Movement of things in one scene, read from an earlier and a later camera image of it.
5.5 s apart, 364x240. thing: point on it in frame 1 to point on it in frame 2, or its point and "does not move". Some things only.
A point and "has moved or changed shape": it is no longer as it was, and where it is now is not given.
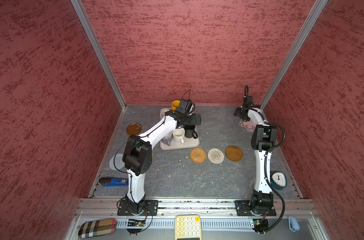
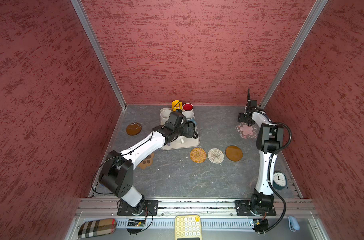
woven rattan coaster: [198, 155] does not move
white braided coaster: [215, 155] does not move
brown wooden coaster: [233, 153] does not move
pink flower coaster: [248, 125] has moved or changed shape
